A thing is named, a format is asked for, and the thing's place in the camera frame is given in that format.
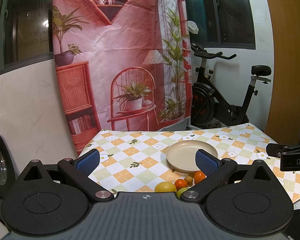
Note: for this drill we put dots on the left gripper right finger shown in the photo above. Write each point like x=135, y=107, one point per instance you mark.
x=217, y=174

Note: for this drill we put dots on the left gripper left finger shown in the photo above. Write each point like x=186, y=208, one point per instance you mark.
x=76, y=173

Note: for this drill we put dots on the orange tangerine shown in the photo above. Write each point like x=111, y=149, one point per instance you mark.
x=180, y=183
x=198, y=177

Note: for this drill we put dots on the large green apple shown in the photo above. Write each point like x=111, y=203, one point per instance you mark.
x=180, y=191

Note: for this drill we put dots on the round yellow orange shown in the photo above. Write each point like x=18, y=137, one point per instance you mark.
x=165, y=186

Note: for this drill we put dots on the small tan longan fruit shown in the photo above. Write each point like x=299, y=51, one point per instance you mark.
x=189, y=180

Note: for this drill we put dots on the beige round plate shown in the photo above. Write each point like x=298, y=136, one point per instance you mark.
x=181, y=155

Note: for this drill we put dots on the wooden door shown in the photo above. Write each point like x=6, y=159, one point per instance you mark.
x=283, y=123

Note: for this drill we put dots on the checkered floral tablecloth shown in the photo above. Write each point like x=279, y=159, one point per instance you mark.
x=139, y=161

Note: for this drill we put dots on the pink printed backdrop cloth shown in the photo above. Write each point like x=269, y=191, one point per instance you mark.
x=122, y=65

